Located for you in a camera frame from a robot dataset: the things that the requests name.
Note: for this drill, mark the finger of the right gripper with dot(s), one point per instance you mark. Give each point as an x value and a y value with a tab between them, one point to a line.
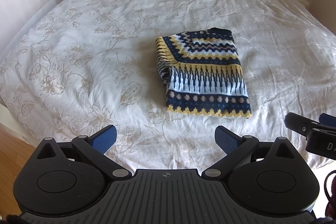
301	125
327	120

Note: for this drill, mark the navy yellow patterned knit sweater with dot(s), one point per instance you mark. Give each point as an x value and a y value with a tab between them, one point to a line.
203	74

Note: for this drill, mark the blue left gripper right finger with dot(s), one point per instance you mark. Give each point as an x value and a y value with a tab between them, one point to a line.
237	149

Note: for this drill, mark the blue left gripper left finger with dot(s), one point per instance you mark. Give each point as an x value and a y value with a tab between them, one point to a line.
92	151

